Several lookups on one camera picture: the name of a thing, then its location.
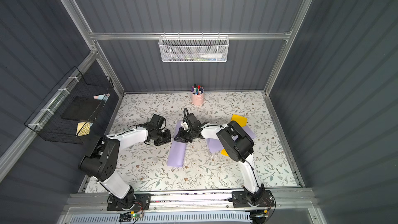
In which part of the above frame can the yellow sticky note pad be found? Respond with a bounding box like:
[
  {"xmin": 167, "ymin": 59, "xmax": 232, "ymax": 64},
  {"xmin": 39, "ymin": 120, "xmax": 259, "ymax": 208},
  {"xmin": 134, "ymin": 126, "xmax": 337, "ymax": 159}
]
[{"xmin": 76, "ymin": 122, "xmax": 93, "ymax": 136}]

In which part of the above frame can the white vented panel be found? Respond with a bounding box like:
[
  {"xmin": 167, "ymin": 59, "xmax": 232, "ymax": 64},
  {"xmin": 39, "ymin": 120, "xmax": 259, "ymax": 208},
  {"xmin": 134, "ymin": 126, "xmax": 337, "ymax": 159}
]
[{"xmin": 69, "ymin": 211, "xmax": 252, "ymax": 224}]

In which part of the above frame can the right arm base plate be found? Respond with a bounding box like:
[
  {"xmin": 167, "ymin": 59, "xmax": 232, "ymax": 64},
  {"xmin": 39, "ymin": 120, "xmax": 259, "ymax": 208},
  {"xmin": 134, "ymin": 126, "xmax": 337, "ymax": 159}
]
[{"xmin": 229, "ymin": 190, "xmax": 275, "ymax": 208}]

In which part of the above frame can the white bottle in basket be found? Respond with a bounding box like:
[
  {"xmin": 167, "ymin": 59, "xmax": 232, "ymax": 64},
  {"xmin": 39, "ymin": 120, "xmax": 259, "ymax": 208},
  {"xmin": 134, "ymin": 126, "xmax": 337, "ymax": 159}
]
[{"xmin": 200, "ymin": 54, "xmax": 223, "ymax": 60}]

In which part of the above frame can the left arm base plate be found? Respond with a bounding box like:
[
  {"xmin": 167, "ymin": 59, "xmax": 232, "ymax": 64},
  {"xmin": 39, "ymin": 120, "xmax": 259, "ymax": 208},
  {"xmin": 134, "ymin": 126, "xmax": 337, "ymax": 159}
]
[{"xmin": 107, "ymin": 189, "xmax": 151, "ymax": 211}]

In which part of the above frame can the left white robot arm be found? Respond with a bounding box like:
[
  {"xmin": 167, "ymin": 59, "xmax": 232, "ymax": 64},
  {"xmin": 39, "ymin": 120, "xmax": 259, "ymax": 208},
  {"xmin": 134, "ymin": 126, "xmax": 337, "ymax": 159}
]
[{"xmin": 78, "ymin": 114, "xmax": 171, "ymax": 203}]

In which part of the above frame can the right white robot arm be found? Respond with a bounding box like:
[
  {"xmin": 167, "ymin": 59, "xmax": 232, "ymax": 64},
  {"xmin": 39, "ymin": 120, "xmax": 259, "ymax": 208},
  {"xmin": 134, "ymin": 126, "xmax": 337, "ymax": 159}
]
[{"xmin": 174, "ymin": 108, "xmax": 265, "ymax": 197}]

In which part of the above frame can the purple paper sheet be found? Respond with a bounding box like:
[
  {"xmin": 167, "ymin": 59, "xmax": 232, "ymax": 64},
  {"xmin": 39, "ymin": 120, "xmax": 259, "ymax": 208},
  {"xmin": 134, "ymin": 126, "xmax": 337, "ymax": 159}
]
[
  {"xmin": 206, "ymin": 125, "xmax": 256, "ymax": 153},
  {"xmin": 167, "ymin": 121, "xmax": 187, "ymax": 168}
]

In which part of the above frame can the yellow rectangular paper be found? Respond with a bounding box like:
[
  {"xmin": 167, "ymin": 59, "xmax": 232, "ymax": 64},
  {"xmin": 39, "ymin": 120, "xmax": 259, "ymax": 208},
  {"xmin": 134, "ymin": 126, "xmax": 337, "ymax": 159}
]
[{"xmin": 221, "ymin": 115, "xmax": 247, "ymax": 157}]

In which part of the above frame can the black wire wall basket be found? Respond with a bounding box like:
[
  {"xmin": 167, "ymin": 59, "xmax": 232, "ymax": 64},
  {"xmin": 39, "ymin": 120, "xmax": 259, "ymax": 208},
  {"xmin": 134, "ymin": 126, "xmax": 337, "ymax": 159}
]
[{"xmin": 25, "ymin": 71, "xmax": 116, "ymax": 144}]

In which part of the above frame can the pink pen cup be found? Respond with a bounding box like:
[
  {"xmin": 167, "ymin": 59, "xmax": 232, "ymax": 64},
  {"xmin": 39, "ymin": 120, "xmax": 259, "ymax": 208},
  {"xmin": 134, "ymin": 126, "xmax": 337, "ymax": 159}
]
[{"xmin": 191, "ymin": 84, "xmax": 204, "ymax": 106}]

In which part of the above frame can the white wire mesh basket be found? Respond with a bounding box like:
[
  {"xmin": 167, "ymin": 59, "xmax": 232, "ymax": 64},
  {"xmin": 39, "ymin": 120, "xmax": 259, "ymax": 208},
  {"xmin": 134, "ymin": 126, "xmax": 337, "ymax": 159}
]
[{"xmin": 158, "ymin": 36, "xmax": 230, "ymax": 63}]

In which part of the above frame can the pastel note pad in basket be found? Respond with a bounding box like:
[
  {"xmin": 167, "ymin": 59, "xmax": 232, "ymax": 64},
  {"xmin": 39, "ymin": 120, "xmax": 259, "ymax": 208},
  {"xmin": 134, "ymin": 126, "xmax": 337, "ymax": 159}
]
[{"xmin": 93, "ymin": 93, "xmax": 110, "ymax": 101}]

